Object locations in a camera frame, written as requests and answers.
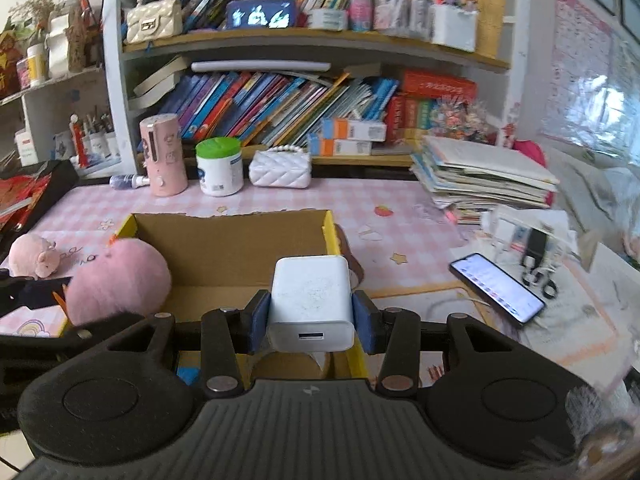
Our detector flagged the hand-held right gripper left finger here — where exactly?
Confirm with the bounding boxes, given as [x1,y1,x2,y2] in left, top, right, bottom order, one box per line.
[102,290,273,401]

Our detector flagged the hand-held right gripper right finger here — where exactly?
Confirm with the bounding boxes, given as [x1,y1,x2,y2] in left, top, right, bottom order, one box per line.
[350,290,526,401]

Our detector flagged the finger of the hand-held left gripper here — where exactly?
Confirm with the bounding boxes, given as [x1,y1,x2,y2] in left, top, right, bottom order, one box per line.
[0,269,73,317]
[0,314,151,361]

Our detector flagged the white charger block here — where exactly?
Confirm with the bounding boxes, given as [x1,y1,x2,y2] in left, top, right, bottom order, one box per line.
[266,256,357,353]

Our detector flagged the large pink plush toy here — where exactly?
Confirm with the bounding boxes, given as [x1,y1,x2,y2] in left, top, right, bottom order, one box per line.
[65,237,173,328]

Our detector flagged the brown cardboard box yellow flaps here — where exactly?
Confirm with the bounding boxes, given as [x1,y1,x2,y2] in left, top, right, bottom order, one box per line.
[57,209,371,391]

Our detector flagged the small pink plush pig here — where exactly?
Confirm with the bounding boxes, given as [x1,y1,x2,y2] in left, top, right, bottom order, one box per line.
[9,232,63,278]

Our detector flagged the red packets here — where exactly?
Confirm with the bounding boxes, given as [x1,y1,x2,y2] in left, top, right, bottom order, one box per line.
[0,172,53,233]

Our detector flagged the black tray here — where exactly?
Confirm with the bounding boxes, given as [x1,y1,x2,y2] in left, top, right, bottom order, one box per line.
[0,160,81,251]

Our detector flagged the black smartphone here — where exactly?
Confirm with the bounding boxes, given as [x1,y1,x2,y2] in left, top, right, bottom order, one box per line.
[448,252,547,328]

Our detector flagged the small spray bottle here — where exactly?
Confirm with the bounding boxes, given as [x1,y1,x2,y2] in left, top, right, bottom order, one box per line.
[109,173,151,191]

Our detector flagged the white quilted purse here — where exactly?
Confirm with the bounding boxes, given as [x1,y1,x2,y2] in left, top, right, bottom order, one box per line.
[248,145,312,190]

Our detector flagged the white jar green lid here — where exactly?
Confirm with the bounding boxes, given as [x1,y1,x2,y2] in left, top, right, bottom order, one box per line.
[195,136,245,197]

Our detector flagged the cups of paintbrushes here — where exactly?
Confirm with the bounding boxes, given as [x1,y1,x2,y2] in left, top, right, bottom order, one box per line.
[80,107,121,161]

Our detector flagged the pink cylindrical humidifier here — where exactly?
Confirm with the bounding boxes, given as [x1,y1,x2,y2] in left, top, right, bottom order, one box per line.
[139,114,188,197]

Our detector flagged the white side shelf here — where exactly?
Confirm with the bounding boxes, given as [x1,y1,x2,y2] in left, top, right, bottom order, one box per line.
[0,60,121,176]

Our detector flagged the stack of thin booklets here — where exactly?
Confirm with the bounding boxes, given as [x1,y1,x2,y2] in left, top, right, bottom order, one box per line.
[410,135,560,223]

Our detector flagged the clear plastic packaging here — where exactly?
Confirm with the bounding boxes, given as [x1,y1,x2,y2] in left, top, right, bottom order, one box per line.
[480,205,598,301]

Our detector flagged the row of colourful books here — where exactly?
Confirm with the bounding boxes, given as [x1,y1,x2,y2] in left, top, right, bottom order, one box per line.
[130,57,401,148]

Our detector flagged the wooden bookshelf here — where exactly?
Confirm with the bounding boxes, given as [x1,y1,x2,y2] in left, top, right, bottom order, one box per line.
[102,0,518,171]

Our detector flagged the white jar yellow label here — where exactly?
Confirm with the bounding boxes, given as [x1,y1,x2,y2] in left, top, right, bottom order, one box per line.
[26,44,48,87]

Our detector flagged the floral patterned packet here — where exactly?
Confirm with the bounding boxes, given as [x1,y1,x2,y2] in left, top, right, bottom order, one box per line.
[430,97,493,143]

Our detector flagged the white jug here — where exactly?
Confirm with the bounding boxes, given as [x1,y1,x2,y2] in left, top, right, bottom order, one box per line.
[46,14,71,78]

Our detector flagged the red box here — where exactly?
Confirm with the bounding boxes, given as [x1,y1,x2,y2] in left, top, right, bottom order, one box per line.
[400,71,478,103]

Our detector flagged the white light bar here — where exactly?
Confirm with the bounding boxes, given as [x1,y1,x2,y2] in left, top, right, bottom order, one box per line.
[191,61,332,74]

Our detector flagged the dried flowers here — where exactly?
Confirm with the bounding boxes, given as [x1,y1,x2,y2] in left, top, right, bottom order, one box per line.
[7,0,63,46]

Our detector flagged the cream quilted purse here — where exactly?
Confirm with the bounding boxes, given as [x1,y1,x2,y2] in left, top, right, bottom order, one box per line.
[125,0,183,43]

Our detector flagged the blue box white figures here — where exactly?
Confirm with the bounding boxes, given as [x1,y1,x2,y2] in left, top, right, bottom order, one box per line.
[226,0,301,30]

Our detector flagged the small white box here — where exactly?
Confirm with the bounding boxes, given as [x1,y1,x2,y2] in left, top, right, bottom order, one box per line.
[306,8,349,30]

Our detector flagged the clear pen holder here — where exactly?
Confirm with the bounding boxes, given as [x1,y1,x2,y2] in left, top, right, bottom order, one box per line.
[375,0,433,41]

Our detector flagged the white pen holder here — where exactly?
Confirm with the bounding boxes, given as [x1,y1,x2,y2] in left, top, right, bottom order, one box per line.
[430,4,478,52]

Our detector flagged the pink wall poster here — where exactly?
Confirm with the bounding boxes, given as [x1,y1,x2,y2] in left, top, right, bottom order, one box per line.
[542,0,640,151]

